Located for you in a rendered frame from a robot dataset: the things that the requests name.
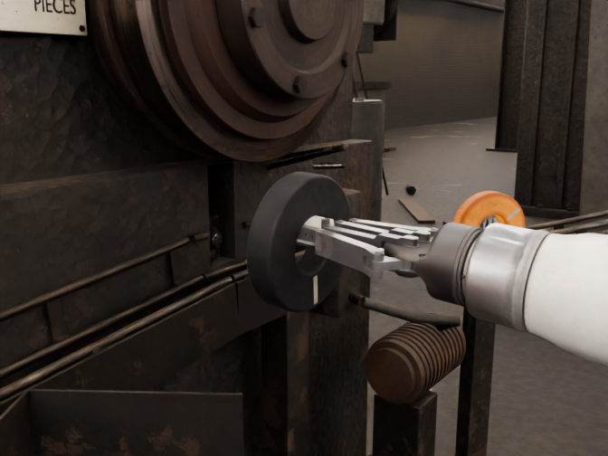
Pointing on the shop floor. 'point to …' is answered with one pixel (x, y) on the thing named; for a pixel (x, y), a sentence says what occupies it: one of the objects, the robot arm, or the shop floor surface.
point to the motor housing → (410, 385)
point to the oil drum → (364, 116)
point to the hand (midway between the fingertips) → (304, 228)
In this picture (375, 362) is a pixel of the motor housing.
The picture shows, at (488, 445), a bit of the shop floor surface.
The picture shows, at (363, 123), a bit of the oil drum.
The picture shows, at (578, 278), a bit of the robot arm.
